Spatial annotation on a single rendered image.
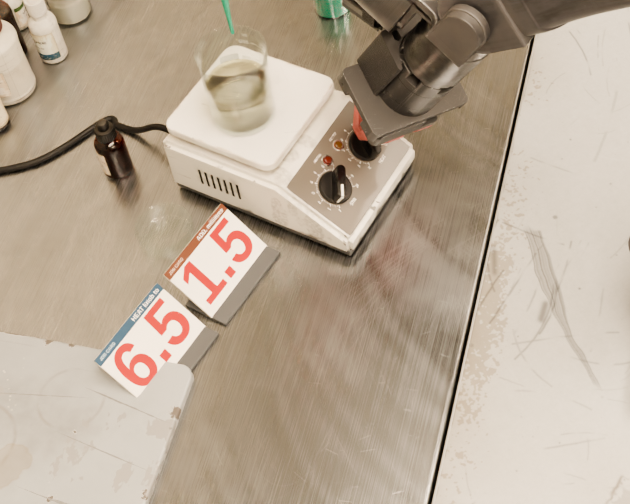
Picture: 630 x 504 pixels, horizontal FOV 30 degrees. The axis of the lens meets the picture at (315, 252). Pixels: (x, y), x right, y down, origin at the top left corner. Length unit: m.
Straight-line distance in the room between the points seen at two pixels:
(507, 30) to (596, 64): 0.39
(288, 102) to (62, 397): 0.33
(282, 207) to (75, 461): 0.29
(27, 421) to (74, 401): 0.04
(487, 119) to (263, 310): 0.30
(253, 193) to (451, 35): 0.29
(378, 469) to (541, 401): 0.15
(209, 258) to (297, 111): 0.16
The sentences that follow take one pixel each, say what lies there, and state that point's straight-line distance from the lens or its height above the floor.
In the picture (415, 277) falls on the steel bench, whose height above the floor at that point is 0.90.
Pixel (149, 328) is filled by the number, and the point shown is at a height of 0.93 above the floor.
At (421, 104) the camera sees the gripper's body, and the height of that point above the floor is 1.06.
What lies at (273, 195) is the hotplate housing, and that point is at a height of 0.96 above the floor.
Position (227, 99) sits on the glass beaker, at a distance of 1.03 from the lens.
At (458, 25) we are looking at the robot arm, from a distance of 0.85.
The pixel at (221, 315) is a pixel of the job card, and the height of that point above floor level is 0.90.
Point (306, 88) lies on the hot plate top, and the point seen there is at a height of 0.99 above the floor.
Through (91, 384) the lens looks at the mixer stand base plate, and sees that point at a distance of 1.04.
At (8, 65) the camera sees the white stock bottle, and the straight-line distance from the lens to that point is 1.25.
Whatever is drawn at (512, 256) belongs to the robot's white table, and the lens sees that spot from 1.07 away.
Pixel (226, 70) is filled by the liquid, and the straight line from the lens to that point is 1.07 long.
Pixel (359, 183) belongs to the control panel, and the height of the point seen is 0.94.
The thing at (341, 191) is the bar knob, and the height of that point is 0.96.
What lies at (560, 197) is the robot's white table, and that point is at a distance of 1.11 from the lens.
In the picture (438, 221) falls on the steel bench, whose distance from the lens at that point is 1.09.
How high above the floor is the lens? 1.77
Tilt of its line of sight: 54 degrees down
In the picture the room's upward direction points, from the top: 10 degrees counter-clockwise
